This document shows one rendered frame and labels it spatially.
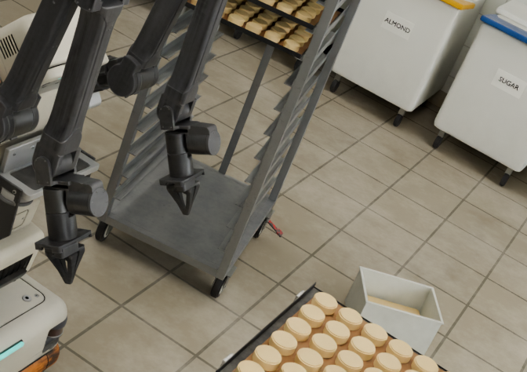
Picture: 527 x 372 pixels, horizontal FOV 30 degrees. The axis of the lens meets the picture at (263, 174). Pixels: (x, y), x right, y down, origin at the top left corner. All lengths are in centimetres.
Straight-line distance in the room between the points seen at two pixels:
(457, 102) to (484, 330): 155
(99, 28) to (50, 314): 113
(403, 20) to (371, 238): 140
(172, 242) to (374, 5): 225
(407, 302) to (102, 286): 117
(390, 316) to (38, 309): 136
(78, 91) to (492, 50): 346
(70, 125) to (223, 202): 188
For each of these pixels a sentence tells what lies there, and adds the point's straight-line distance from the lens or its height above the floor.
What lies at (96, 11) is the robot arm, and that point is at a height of 132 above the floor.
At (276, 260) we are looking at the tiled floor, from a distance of 376.
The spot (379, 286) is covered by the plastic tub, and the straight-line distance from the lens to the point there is 370.
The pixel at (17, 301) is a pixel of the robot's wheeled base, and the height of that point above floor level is 28.
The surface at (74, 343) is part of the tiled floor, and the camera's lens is 306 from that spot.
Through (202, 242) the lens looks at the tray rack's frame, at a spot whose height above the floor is 15.
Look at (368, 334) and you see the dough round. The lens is 192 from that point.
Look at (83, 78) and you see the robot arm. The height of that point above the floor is 119.
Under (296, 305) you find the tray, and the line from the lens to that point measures 193.
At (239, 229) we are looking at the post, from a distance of 321.
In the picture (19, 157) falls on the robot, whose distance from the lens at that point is 220.
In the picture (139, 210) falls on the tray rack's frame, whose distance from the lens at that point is 346.
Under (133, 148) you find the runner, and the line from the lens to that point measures 328.
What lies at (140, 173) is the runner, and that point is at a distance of 352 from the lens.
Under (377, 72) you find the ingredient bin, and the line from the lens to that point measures 525.
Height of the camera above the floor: 196
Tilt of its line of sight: 27 degrees down
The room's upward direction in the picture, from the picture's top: 22 degrees clockwise
